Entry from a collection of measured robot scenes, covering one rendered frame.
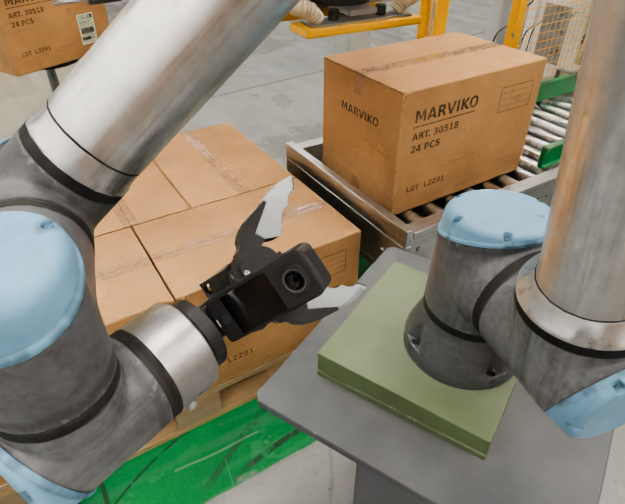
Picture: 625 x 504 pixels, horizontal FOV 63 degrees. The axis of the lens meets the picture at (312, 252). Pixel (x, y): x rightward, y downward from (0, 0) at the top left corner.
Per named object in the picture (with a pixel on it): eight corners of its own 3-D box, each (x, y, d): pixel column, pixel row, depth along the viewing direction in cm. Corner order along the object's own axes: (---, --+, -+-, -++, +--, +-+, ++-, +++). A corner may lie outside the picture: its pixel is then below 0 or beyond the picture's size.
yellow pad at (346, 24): (399, 16, 141) (401, -4, 138) (421, 24, 134) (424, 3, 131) (289, 30, 129) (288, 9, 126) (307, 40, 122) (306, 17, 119)
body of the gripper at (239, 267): (236, 254, 58) (149, 315, 50) (273, 231, 51) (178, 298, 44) (274, 309, 58) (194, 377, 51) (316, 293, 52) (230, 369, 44)
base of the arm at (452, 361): (530, 328, 88) (548, 286, 82) (504, 410, 75) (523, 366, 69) (426, 290, 95) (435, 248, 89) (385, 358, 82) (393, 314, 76)
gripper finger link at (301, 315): (327, 283, 56) (257, 279, 51) (336, 279, 55) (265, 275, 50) (331, 325, 55) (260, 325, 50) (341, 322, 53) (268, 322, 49)
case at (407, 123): (441, 131, 214) (457, 31, 190) (517, 169, 187) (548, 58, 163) (322, 167, 189) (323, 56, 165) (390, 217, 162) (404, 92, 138)
